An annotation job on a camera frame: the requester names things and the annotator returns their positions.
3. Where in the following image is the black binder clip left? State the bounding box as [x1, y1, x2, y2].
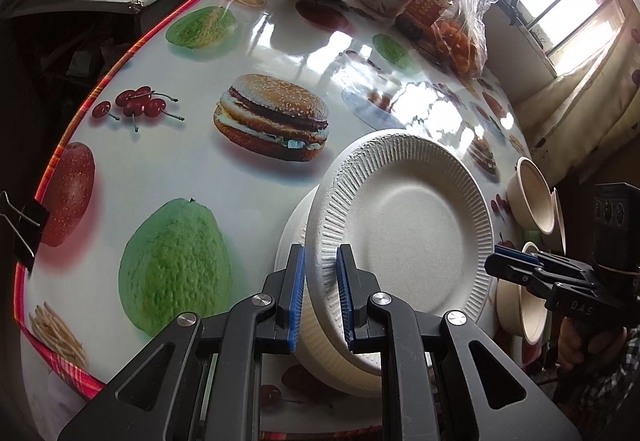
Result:
[1, 190, 50, 275]

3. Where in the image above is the right plaid sleeve forearm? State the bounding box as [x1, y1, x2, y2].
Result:
[553, 328, 639, 440]

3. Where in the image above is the patterned cream curtain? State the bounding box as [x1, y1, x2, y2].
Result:
[515, 13, 639, 186]

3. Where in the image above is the white paper plate front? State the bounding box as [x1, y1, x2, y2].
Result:
[274, 186, 382, 398]

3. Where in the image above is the fruit print tablecloth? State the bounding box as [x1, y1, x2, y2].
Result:
[22, 0, 527, 440]

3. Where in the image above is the beige paper bowl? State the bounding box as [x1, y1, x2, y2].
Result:
[494, 240, 551, 346]
[542, 188, 566, 256]
[506, 156, 555, 235]

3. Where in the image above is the right hand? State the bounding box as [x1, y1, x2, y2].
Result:
[558, 317, 627, 372]

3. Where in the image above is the plastic bag of oranges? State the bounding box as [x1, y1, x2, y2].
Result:
[433, 0, 498, 78]

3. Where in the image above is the red labelled glass jar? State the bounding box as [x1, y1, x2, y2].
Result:
[395, 0, 457, 41]

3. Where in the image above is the white paper plate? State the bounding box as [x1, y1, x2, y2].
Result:
[305, 129, 494, 373]
[274, 186, 382, 398]

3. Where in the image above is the black camera box right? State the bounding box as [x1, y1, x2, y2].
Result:
[593, 182, 639, 273]

